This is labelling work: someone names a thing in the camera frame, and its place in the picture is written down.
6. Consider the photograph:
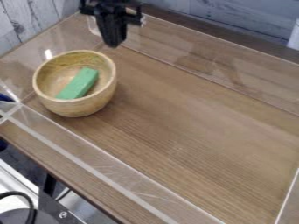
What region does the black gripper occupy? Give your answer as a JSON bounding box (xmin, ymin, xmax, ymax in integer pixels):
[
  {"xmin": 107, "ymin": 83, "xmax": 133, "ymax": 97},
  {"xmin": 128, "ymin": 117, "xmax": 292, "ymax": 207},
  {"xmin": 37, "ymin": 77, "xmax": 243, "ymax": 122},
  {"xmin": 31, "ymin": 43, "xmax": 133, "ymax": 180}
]
[{"xmin": 79, "ymin": 0, "xmax": 144, "ymax": 47}]

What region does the green rectangular block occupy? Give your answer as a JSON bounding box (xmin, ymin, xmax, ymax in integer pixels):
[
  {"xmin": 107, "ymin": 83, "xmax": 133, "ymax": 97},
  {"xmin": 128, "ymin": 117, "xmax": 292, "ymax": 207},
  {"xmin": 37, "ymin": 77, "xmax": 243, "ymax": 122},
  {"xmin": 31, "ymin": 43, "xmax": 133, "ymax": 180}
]
[{"xmin": 56, "ymin": 67, "xmax": 99, "ymax": 100}]

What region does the brown wooden bowl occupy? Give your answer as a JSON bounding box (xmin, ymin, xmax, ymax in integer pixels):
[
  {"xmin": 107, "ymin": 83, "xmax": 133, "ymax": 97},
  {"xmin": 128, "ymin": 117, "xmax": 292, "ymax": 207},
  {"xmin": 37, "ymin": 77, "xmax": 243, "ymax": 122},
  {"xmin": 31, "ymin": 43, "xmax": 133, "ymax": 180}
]
[{"xmin": 32, "ymin": 50, "xmax": 117, "ymax": 117}]

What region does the blue object at left edge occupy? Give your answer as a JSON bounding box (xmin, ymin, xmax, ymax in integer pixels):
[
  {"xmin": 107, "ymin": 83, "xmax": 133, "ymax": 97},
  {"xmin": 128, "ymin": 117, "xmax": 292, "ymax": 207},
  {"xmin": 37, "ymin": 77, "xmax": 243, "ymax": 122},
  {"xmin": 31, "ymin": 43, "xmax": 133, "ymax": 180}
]
[{"xmin": 0, "ymin": 93, "xmax": 15, "ymax": 102}]

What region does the white object at right edge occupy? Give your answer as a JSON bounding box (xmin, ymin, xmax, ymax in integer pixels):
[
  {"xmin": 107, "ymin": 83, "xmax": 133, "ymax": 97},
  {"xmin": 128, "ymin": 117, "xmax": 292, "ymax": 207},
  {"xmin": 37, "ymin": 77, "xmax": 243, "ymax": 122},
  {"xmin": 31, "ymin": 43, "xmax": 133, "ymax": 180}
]
[{"xmin": 287, "ymin": 18, "xmax": 299, "ymax": 51}]

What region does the black table leg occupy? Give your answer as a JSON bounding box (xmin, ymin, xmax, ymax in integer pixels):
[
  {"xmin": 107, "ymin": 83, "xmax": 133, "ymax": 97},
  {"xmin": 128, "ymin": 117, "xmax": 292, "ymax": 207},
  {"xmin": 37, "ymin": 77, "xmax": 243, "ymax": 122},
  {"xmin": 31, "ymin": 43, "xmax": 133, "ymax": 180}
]
[{"xmin": 43, "ymin": 174, "xmax": 57, "ymax": 197}]

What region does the clear acrylic corner bracket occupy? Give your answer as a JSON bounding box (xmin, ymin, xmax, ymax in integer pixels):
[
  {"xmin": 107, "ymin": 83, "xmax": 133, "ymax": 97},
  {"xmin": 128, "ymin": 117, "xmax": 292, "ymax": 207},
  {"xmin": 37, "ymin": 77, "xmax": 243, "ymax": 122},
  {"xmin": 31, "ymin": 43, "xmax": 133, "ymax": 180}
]
[{"xmin": 88, "ymin": 15, "xmax": 115, "ymax": 40}]

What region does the clear acrylic back wall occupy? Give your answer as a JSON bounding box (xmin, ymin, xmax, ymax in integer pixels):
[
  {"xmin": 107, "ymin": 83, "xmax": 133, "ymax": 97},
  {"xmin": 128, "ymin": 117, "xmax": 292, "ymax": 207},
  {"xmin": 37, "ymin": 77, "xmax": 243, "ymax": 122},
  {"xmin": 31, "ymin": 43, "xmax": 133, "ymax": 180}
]
[{"xmin": 124, "ymin": 15, "xmax": 299, "ymax": 115}]

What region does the clear acrylic wall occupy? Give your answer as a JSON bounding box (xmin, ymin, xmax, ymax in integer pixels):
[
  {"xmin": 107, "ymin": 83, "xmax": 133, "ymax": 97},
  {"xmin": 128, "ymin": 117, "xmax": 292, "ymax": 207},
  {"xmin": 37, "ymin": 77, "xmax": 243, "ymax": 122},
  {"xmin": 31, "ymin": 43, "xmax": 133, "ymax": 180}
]
[
  {"xmin": 0, "ymin": 88, "xmax": 224, "ymax": 224},
  {"xmin": 124, "ymin": 15, "xmax": 299, "ymax": 115}
]

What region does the clear acrylic front wall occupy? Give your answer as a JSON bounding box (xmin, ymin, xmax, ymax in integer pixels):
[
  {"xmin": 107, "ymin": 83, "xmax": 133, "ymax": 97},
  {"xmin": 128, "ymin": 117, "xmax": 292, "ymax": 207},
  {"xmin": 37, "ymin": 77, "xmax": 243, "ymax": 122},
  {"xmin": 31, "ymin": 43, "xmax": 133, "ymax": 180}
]
[{"xmin": 0, "ymin": 88, "xmax": 224, "ymax": 224}]

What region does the black cable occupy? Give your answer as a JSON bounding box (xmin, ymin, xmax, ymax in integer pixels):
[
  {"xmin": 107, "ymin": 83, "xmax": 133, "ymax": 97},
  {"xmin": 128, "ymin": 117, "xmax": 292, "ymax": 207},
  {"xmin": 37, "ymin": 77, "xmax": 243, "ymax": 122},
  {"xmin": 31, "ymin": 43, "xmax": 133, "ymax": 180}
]
[{"xmin": 0, "ymin": 191, "xmax": 39, "ymax": 224}]

